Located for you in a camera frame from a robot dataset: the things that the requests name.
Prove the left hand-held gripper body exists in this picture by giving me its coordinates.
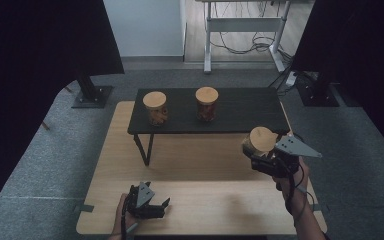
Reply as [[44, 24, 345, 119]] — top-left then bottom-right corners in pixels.
[[126, 181, 166, 220]]

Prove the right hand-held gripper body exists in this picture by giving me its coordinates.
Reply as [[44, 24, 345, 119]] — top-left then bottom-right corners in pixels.
[[250, 134, 323, 178]]

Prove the glass jar of peanuts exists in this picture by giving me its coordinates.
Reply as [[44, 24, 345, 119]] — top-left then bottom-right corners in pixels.
[[241, 126, 279, 158]]

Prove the black desk shelf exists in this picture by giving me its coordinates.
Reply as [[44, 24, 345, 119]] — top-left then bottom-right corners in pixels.
[[127, 87, 291, 167]]

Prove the glass jar of red dried food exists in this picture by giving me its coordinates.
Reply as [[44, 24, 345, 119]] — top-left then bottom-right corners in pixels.
[[194, 86, 220, 123]]

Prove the glass jar of pasta tubes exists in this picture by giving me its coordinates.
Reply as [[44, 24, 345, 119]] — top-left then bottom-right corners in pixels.
[[142, 91, 169, 127]]

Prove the person's left hand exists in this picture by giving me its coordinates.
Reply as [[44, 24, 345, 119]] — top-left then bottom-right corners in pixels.
[[112, 193, 139, 236]]

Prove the person's right hand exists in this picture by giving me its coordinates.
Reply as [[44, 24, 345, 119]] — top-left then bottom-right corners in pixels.
[[272, 156, 310, 203]]

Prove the black stand base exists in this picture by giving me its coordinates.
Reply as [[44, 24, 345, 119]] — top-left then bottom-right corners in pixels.
[[296, 71, 341, 108], [71, 71, 114, 109]]

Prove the white power strip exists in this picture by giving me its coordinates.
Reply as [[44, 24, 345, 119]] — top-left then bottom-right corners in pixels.
[[284, 71, 298, 87]]

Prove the black curtain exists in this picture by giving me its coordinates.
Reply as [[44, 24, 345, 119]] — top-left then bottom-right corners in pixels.
[[0, 0, 125, 224], [291, 0, 384, 164]]

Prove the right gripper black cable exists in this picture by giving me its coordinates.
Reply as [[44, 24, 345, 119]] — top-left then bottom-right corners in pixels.
[[285, 159, 316, 221]]

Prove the tangle of floor cables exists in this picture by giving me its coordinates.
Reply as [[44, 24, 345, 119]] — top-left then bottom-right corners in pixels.
[[209, 0, 294, 64]]

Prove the white desk frame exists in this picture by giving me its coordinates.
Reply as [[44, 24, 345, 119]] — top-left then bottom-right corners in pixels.
[[195, 0, 296, 74]]

